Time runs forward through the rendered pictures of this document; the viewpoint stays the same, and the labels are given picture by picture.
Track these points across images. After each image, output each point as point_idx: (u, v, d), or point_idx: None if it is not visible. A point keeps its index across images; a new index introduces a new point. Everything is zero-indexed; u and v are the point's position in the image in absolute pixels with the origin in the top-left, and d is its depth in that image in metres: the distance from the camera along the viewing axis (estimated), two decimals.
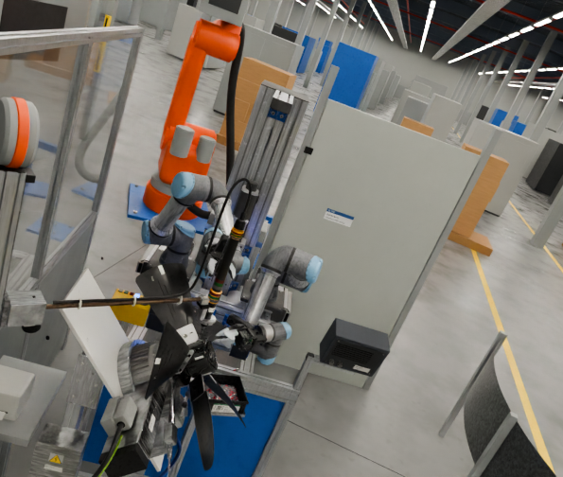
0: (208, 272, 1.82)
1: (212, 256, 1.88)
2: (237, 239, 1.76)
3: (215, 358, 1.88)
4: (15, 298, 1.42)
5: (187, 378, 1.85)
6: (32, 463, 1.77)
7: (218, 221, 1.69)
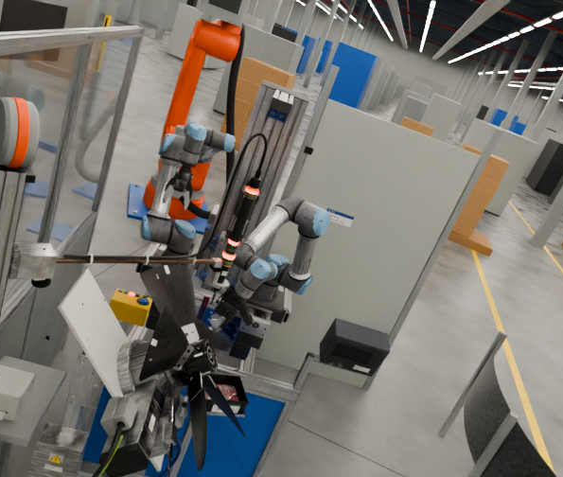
0: None
1: (172, 183, 2.21)
2: (253, 199, 1.71)
3: (215, 360, 1.87)
4: (26, 249, 1.37)
5: (186, 379, 1.84)
6: (32, 463, 1.77)
7: (233, 178, 1.64)
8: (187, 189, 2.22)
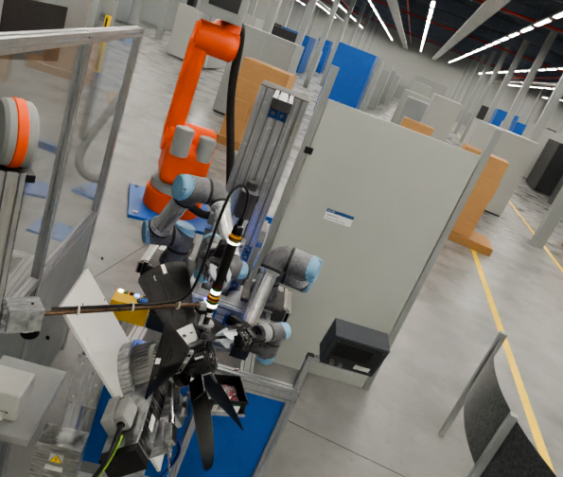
0: (210, 277, 1.82)
1: (210, 260, 1.88)
2: (236, 245, 1.77)
3: (214, 368, 1.83)
4: (14, 305, 1.43)
5: (180, 373, 1.80)
6: (32, 463, 1.77)
7: (216, 227, 1.70)
8: None
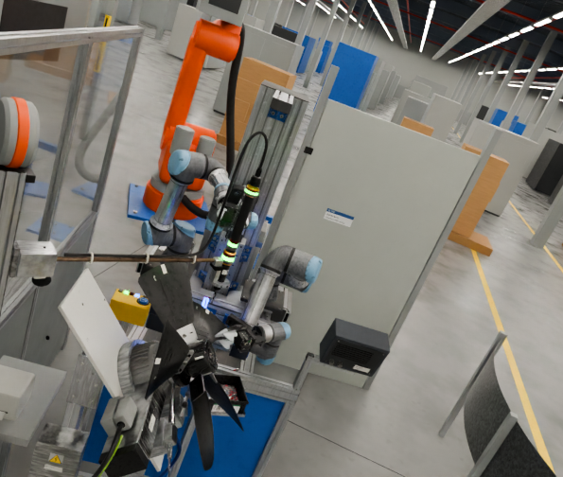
0: None
1: None
2: (253, 197, 1.70)
3: (214, 368, 1.83)
4: (26, 247, 1.37)
5: (180, 373, 1.80)
6: (32, 463, 1.77)
7: (234, 176, 1.64)
8: None
